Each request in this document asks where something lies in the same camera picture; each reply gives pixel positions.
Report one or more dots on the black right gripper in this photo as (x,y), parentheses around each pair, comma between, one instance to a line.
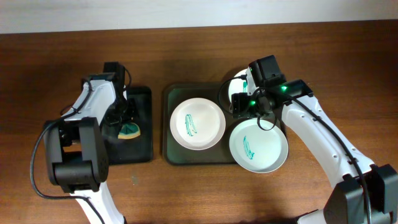
(239,107)

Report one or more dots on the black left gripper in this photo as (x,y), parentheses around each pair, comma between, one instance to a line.
(114,121)

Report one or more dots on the green yellow sponge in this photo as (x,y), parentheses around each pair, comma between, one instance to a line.
(129,131)

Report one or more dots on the white plate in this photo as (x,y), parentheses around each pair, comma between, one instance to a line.
(237,85)
(197,124)
(258,146)

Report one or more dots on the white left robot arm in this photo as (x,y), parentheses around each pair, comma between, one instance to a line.
(75,151)

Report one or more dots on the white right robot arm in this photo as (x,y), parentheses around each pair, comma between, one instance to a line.
(362,191)

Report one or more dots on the small black tray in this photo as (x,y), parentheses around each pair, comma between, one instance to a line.
(139,112)

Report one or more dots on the large dark serving tray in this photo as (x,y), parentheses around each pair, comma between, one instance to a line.
(178,155)

